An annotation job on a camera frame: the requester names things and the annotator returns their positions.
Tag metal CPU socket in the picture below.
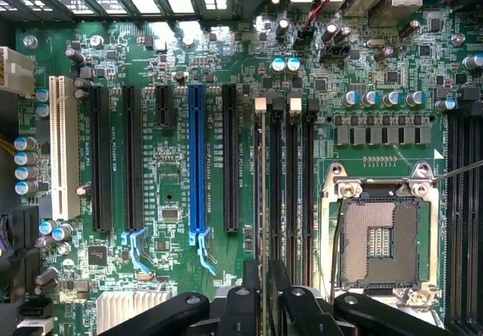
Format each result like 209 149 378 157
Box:
319 162 442 322

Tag blue expansion slot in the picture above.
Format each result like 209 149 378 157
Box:
187 83 218 276

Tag white expansion slot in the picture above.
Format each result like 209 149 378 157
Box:
48 75 82 222

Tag long black expansion slot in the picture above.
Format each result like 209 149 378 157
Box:
221 83 240 233
121 85 149 275
89 85 113 233

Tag yellow black power wires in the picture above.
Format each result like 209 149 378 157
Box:
0 131 17 158

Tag thin metal locking lever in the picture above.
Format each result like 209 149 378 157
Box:
328 211 345 307
432 159 483 183

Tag green motherboard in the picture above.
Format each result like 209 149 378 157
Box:
14 0 483 336

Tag white power connector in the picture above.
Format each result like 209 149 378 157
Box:
0 46 35 97

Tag short black expansion slot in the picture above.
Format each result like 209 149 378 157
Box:
155 85 175 128

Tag silver finned heatsink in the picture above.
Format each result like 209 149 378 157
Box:
96 289 174 336

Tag black RAM slot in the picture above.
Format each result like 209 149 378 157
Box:
285 97 303 288
302 100 320 288
253 96 269 265
269 97 287 265
460 101 475 336
447 113 462 329
473 113 483 336

